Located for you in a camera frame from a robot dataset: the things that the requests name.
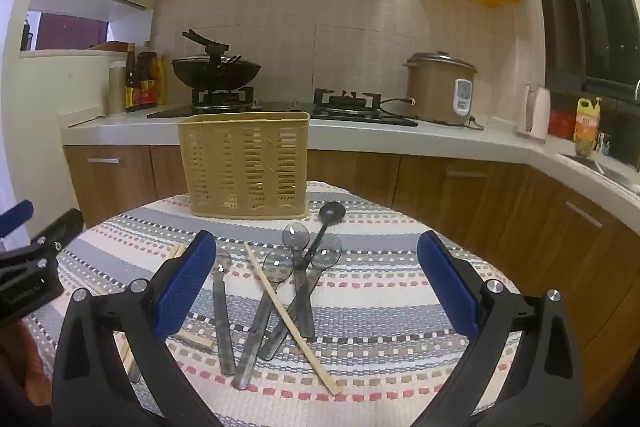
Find yellow bottle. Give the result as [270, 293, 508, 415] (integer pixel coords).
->
[155, 54, 167, 105]

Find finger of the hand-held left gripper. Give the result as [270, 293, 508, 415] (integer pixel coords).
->
[31, 208, 85, 256]
[0, 199, 35, 239]

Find yellow oil jug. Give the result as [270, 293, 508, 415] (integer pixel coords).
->
[574, 97, 602, 156]

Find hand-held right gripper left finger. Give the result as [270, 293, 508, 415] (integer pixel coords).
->
[52, 229, 226, 427]

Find person's left forearm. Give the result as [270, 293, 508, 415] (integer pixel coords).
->
[0, 319, 51, 408]

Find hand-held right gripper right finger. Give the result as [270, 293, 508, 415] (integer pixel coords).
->
[416, 230, 588, 427]

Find red box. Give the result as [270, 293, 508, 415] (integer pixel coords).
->
[548, 109, 576, 140]

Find dark bottle red label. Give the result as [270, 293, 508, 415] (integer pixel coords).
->
[137, 52, 158, 109]

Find clear plastic spoon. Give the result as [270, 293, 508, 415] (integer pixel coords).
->
[234, 249, 295, 390]
[281, 222, 317, 340]
[258, 234, 343, 362]
[212, 249, 237, 377]

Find slim dark sauce bottle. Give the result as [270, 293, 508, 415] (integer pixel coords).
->
[125, 49, 141, 112]

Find brown rice cooker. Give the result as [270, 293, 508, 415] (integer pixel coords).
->
[402, 51, 478, 126]

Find black plastic spoon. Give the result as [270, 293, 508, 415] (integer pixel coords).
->
[299, 202, 347, 265]

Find striped woven cloth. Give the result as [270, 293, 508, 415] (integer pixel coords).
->
[22, 179, 526, 427]

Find steel sink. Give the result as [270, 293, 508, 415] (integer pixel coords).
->
[557, 152, 640, 195]

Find dark window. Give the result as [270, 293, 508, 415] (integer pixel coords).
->
[527, 0, 640, 108]

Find pink and white kettle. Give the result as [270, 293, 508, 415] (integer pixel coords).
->
[516, 83, 552, 142]

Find black wok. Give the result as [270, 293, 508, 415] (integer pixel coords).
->
[171, 29, 262, 90]

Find black gas stove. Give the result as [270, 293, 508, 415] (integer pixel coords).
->
[146, 87, 420, 128]

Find cream bottle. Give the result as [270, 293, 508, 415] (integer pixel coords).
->
[109, 59, 127, 115]

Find beige plastic slatted basket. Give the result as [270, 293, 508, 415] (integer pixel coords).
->
[177, 111, 311, 221]

